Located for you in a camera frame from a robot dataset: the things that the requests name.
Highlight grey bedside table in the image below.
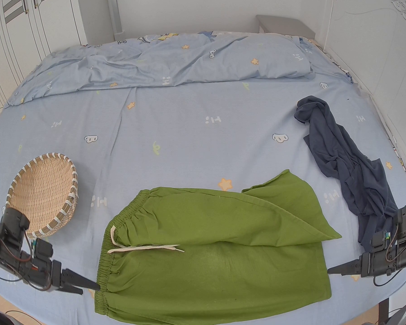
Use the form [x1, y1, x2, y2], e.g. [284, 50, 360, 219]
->
[255, 14, 316, 39]

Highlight dark blue garment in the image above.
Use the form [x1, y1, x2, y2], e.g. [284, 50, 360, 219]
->
[293, 95, 400, 250]

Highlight bed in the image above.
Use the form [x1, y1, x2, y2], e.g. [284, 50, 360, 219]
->
[0, 0, 406, 325]

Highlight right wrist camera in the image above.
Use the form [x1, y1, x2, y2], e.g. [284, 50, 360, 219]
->
[372, 230, 392, 252]

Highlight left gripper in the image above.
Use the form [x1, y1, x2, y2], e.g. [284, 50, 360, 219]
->
[0, 245, 101, 296]

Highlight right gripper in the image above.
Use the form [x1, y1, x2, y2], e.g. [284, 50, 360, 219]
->
[327, 245, 399, 278]

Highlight round woven basket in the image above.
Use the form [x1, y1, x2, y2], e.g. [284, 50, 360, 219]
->
[6, 152, 80, 239]

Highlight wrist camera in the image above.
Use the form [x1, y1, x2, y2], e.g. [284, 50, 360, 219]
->
[372, 230, 392, 252]
[33, 238, 53, 262]

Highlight green shorts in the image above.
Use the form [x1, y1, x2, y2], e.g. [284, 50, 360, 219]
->
[94, 169, 343, 325]

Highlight white wardrobe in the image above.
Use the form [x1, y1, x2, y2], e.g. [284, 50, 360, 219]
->
[0, 0, 89, 112]

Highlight pale blue quilt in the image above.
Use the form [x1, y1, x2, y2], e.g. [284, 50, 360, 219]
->
[5, 30, 316, 108]

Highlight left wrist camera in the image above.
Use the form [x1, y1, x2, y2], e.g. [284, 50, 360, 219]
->
[33, 238, 53, 262]

